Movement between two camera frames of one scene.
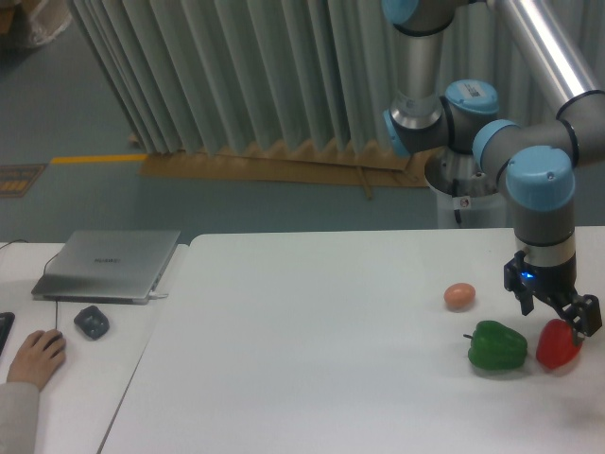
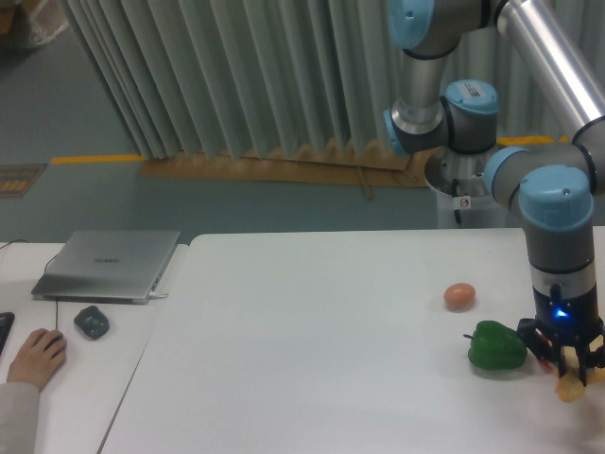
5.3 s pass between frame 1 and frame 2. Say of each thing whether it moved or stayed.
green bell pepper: stayed
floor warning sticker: stayed
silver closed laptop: stayed
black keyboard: stayed
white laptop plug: stayed
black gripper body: moved
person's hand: stayed
